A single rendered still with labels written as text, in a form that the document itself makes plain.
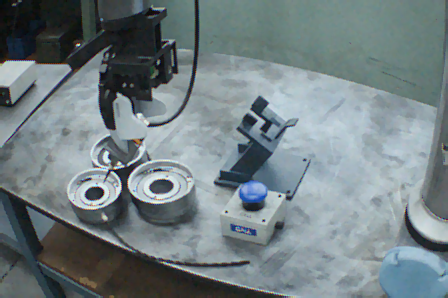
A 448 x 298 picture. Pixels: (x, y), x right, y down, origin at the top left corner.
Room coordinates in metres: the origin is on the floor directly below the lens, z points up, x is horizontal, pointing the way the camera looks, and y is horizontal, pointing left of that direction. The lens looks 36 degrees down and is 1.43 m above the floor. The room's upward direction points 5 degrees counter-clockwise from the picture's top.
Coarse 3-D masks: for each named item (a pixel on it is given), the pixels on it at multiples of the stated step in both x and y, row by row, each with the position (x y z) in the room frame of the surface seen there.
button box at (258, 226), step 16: (272, 192) 0.70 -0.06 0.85; (224, 208) 0.68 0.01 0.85; (240, 208) 0.67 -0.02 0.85; (256, 208) 0.66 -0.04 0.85; (272, 208) 0.67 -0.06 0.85; (224, 224) 0.66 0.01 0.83; (240, 224) 0.65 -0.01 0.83; (256, 224) 0.64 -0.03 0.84; (272, 224) 0.65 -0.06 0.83; (256, 240) 0.64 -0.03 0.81
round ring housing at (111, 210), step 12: (72, 180) 0.77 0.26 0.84; (84, 180) 0.78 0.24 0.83; (108, 180) 0.78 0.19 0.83; (72, 192) 0.75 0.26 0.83; (84, 192) 0.75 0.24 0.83; (96, 192) 0.76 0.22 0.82; (108, 192) 0.75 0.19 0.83; (120, 192) 0.73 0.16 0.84; (72, 204) 0.71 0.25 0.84; (96, 204) 0.72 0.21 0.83; (108, 204) 0.70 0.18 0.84; (120, 204) 0.72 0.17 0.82; (84, 216) 0.70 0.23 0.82; (96, 216) 0.69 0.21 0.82; (108, 216) 0.70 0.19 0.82
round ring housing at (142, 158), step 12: (96, 144) 0.87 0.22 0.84; (144, 144) 0.85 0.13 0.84; (96, 156) 0.85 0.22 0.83; (108, 156) 0.85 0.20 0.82; (144, 156) 0.83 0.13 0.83; (96, 168) 0.81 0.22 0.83; (108, 168) 0.79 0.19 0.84; (120, 168) 0.79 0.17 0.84; (132, 168) 0.80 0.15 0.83; (120, 180) 0.79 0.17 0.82
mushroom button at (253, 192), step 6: (246, 186) 0.68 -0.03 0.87; (252, 186) 0.68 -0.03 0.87; (258, 186) 0.68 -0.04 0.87; (264, 186) 0.68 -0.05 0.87; (240, 192) 0.68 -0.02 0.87; (246, 192) 0.67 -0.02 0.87; (252, 192) 0.67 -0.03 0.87; (258, 192) 0.67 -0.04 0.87; (264, 192) 0.67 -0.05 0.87; (240, 198) 0.67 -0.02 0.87; (246, 198) 0.66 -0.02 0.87; (252, 198) 0.66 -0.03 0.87; (258, 198) 0.66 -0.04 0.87; (264, 198) 0.67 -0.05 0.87; (252, 204) 0.67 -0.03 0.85
